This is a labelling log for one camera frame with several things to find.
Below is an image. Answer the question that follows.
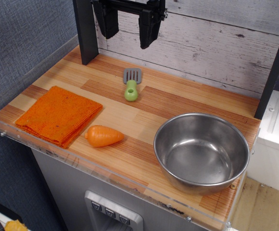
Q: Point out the clear acrylic table guard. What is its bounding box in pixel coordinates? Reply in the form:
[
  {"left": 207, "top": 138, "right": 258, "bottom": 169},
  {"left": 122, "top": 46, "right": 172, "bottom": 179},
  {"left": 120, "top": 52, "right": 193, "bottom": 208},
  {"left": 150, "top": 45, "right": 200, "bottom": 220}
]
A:
[{"left": 0, "top": 37, "right": 259, "bottom": 231}]

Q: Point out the orange plastic toy carrot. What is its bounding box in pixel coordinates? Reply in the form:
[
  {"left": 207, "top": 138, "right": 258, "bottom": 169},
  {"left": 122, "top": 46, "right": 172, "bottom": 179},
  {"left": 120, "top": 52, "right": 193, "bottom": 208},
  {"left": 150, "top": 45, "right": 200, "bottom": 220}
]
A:
[{"left": 85, "top": 125, "right": 124, "bottom": 147}]

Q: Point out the black left upright post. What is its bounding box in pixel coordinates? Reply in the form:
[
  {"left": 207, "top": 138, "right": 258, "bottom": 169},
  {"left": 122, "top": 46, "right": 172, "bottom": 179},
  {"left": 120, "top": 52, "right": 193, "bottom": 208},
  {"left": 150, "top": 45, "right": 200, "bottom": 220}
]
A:
[{"left": 73, "top": 0, "right": 99, "bottom": 65}]

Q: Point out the white ribbed side counter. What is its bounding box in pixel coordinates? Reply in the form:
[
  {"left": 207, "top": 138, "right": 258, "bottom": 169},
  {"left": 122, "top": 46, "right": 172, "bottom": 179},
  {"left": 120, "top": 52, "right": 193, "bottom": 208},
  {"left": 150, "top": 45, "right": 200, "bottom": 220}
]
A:
[{"left": 247, "top": 91, "right": 279, "bottom": 190}]

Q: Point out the stainless steel bowl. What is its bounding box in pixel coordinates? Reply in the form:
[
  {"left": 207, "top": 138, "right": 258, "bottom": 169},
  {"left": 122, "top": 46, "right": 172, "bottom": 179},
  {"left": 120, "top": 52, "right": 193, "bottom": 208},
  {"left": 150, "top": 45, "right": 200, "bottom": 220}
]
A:
[{"left": 153, "top": 113, "right": 250, "bottom": 195}]

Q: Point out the grey toy fridge cabinet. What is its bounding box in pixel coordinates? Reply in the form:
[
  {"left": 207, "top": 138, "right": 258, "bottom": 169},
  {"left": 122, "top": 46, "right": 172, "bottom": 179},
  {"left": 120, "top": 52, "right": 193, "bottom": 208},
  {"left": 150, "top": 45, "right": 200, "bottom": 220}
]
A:
[{"left": 32, "top": 150, "right": 203, "bottom": 231}]

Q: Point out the green handled grey toy spatula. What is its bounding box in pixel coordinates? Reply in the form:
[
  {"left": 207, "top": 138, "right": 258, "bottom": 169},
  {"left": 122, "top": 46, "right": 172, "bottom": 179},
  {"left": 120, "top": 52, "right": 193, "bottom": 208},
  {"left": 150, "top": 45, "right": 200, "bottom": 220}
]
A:
[{"left": 123, "top": 68, "right": 142, "bottom": 102}]

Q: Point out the black right upright post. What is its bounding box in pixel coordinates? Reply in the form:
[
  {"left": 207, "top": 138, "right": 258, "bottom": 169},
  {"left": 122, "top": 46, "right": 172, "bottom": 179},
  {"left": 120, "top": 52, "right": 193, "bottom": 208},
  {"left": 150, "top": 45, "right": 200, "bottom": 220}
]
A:
[{"left": 254, "top": 0, "right": 279, "bottom": 120}]

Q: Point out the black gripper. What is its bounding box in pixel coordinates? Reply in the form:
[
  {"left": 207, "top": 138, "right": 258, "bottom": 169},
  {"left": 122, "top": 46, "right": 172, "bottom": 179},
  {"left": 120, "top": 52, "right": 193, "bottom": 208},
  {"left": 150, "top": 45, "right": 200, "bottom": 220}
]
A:
[{"left": 92, "top": 0, "right": 168, "bottom": 49}]

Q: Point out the black upright post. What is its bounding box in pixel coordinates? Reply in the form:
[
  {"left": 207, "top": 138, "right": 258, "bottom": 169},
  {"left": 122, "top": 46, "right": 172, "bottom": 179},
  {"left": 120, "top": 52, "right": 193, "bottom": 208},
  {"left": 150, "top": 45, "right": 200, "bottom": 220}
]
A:
[
  {"left": 73, "top": 0, "right": 99, "bottom": 65},
  {"left": 254, "top": 0, "right": 279, "bottom": 120}
]

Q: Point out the orange folded towel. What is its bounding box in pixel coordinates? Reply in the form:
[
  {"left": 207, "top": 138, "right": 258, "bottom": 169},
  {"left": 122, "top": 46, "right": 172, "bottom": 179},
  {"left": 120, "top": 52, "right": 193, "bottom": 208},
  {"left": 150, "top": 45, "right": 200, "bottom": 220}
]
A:
[{"left": 15, "top": 86, "right": 103, "bottom": 148}]

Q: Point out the silver dispenser panel with buttons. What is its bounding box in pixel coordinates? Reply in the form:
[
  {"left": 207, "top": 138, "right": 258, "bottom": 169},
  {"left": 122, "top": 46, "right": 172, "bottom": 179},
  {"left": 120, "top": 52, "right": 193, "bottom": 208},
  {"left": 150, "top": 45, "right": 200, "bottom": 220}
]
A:
[{"left": 84, "top": 190, "right": 144, "bottom": 231}]

